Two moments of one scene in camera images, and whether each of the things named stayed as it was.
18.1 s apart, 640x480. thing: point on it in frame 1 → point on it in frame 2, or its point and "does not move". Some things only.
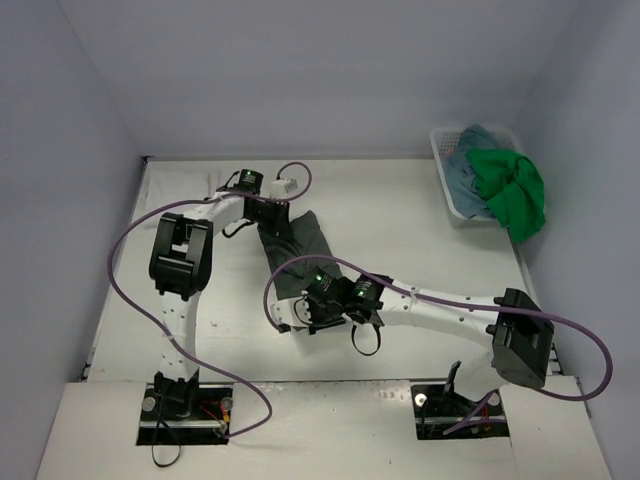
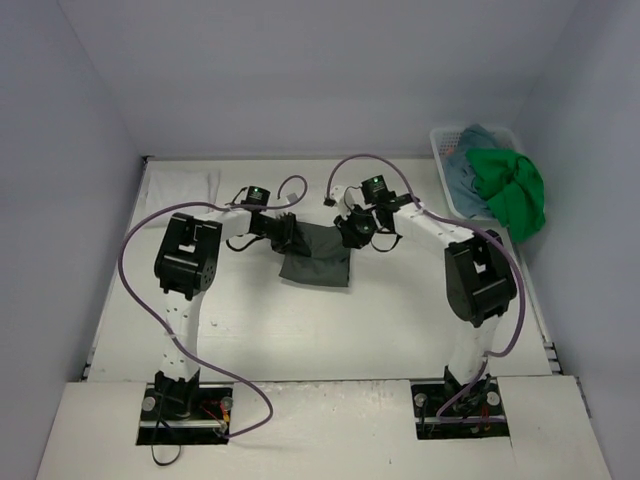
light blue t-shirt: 459,171 does not move
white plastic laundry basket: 444,141 does not move
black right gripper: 320,310 → 351,231
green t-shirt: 513,187 does not move
